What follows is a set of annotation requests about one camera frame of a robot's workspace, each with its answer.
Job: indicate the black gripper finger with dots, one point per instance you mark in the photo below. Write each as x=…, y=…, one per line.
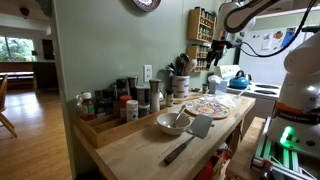
x=209, y=62
x=217, y=58

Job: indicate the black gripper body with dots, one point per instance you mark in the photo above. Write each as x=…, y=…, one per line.
x=218, y=48

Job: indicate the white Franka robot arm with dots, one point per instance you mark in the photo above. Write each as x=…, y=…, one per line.
x=300, y=66

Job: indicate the pale wooden spoon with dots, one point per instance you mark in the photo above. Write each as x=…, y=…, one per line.
x=191, y=65

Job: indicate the white red utensil container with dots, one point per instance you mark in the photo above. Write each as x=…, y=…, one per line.
x=181, y=87

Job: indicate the silver slotted spoon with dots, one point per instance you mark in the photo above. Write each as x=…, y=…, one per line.
x=170, y=69

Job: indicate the metal spoon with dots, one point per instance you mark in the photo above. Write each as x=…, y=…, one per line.
x=179, y=115

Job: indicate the small wooden spice rack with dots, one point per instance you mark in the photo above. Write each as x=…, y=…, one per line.
x=191, y=53

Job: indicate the tissue box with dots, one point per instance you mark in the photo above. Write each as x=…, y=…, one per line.
x=218, y=86

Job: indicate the black ladle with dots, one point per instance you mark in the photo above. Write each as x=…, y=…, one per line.
x=183, y=58

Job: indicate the small glass jar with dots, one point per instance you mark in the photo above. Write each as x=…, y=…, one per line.
x=205, y=89

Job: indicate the blue kettle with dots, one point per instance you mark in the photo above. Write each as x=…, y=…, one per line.
x=238, y=82

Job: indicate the large wooden spice rack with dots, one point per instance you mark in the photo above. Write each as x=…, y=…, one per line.
x=193, y=26

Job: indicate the clear plastic bag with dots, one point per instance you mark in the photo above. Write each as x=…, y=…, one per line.
x=223, y=98

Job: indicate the white fridge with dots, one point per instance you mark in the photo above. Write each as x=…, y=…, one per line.
x=266, y=66

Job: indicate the small white jar black lid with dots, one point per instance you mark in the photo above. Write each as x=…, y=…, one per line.
x=169, y=98

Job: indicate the white stove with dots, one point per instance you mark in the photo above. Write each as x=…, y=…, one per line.
x=263, y=100

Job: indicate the tall pepper grinder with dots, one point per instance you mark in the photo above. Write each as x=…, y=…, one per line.
x=155, y=96

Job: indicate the glass jar dark lid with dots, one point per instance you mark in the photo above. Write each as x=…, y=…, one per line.
x=142, y=95

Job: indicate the white ceramic bowl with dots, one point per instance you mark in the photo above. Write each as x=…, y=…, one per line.
x=168, y=128

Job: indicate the silver grinder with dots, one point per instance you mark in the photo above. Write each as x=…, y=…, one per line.
x=132, y=85

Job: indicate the short jar dark lid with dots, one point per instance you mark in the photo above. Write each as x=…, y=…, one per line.
x=144, y=110

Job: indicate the tall dark bottle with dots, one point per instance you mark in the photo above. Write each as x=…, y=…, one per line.
x=122, y=88

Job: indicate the white spice shaker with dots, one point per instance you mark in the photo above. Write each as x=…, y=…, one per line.
x=132, y=111

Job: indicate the red lid spice jar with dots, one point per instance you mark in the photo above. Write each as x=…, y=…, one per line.
x=124, y=105

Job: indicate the red items under table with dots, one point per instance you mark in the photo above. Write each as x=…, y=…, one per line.
x=205, y=171

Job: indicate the dark square jar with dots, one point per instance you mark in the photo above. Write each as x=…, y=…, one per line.
x=103, y=103

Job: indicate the wooden spice tray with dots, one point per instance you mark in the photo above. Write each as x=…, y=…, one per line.
x=110, y=133

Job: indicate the red bottle white cap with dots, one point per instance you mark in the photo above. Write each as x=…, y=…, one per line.
x=88, y=108

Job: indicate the clear glass bottle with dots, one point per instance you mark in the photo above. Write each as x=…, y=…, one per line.
x=79, y=101

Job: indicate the window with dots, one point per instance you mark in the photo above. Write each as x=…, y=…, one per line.
x=16, y=49

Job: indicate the wooden chair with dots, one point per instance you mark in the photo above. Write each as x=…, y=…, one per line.
x=4, y=110

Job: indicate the white wall outlet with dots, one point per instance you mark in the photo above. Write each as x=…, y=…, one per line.
x=148, y=73

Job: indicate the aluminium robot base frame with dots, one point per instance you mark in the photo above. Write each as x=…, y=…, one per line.
x=273, y=156

